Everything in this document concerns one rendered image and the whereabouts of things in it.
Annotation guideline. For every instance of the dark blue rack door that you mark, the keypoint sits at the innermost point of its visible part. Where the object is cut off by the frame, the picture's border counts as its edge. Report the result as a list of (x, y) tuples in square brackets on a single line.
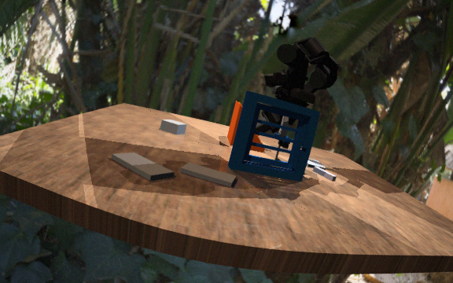
[(240, 160)]

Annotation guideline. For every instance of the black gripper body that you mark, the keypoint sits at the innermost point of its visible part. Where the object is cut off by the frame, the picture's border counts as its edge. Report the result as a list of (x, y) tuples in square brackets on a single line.
[(296, 91)]

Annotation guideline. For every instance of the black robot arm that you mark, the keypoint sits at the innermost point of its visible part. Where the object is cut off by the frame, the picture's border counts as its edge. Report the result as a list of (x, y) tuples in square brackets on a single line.
[(297, 56)]

